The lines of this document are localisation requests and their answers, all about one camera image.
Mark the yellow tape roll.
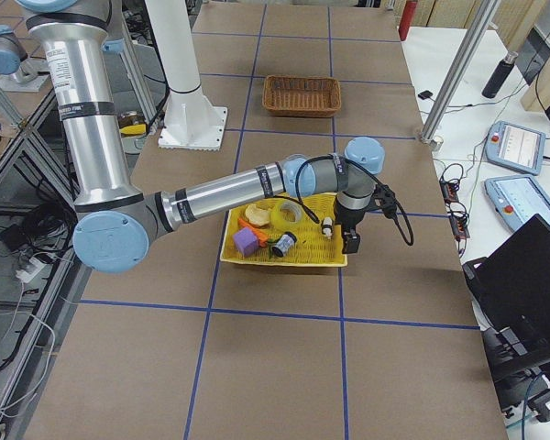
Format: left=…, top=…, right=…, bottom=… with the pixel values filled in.
left=270, top=199, right=303, bottom=232

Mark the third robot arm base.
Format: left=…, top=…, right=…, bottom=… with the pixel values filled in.
left=0, top=25, right=49, bottom=93

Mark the yellow plastic basket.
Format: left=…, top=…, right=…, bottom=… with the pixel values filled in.
left=220, top=192, right=347, bottom=268

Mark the brown wicker basket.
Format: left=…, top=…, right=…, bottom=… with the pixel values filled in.
left=262, top=75, right=342, bottom=118

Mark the panda figurine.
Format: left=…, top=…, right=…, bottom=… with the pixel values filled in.
left=321, top=216, right=334, bottom=239

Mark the small black labelled can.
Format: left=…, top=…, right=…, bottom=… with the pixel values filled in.
left=271, top=231, right=297, bottom=258

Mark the orange carrot toy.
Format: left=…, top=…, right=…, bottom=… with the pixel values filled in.
left=237, top=217, right=269, bottom=248

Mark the bread slice toy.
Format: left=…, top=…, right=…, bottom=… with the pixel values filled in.
left=244, top=203, right=270, bottom=227

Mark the purple cube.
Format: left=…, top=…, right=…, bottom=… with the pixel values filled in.
left=233, top=227, right=259, bottom=257

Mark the small black device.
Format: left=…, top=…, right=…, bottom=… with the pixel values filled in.
left=418, top=90, right=433, bottom=100

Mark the lower teach pendant tablet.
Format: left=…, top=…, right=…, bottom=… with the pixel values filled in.
left=484, top=174, right=550, bottom=232

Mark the teach pendant tablet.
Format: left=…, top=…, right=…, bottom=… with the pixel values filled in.
left=485, top=120, right=546, bottom=176
left=484, top=174, right=550, bottom=232

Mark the upper teach pendant tablet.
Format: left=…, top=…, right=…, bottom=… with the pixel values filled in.
left=485, top=120, right=546, bottom=176

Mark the black laptop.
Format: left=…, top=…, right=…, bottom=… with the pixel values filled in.
left=474, top=213, right=550, bottom=340

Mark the black water bottle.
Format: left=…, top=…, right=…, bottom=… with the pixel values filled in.
left=481, top=51, right=518, bottom=99

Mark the red bottle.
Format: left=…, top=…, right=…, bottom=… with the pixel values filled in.
left=398, top=0, right=418, bottom=41

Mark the pot with yellow item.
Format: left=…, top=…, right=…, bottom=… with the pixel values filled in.
left=117, top=111, right=147, bottom=137

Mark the aluminium frame post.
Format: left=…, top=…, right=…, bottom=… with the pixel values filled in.
left=419, top=0, right=501, bottom=152

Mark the white pedestal column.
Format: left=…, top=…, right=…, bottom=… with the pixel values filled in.
left=146, top=1, right=228, bottom=150

